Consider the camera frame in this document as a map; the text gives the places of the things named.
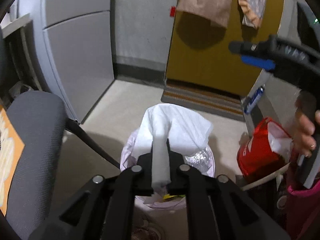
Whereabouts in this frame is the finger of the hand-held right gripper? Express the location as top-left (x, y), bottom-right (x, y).
top-left (229, 35), bottom-right (277, 72)

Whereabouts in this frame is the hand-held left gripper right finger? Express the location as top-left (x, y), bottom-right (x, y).
top-left (166, 139), bottom-right (292, 240)

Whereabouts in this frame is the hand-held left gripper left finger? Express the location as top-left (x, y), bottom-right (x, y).
top-left (29, 152), bottom-right (154, 240)

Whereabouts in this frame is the small bin with pink liner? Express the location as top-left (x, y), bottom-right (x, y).
top-left (120, 127), bottom-right (216, 208)

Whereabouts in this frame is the white paper napkin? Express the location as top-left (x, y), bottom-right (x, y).
top-left (140, 104), bottom-right (213, 190)

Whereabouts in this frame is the person's right hand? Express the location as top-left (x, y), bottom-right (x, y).
top-left (293, 92), bottom-right (317, 156)

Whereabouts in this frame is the yellow door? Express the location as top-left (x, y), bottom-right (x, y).
top-left (166, 0), bottom-right (285, 98)

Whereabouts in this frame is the person's grey slipper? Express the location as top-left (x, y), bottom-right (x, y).
top-left (132, 217), bottom-right (164, 240)

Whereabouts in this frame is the orange striped cloth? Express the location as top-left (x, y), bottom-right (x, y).
top-left (237, 0), bottom-right (266, 28)

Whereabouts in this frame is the brown striped doormat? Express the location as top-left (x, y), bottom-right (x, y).
top-left (161, 84), bottom-right (247, 122)

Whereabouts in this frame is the white paper sheet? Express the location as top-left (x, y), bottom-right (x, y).
top-left (269, 124), bottom-right (292, 153)

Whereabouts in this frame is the brown paper bag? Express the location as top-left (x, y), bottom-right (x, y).
top-left (176, 0), bottom-right (233, 28)

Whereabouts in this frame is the red shopping bag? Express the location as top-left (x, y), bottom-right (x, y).
top-left (236, 117), bottom-right (293, 178)

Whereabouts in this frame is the grey office chair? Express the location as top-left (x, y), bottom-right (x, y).
top-left (0, 90), bottom-right (121, 234)

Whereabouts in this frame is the person's pink garment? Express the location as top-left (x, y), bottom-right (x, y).
top-left (286, 175), bottom-right (320, 240)

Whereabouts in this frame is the yellow striped plastic mat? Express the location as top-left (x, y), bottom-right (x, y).
top-left (0, 105), bottom-right (25, 217)

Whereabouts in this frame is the white desk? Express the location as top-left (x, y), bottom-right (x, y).
top-left (0, 12), bottom-right (33, 45)

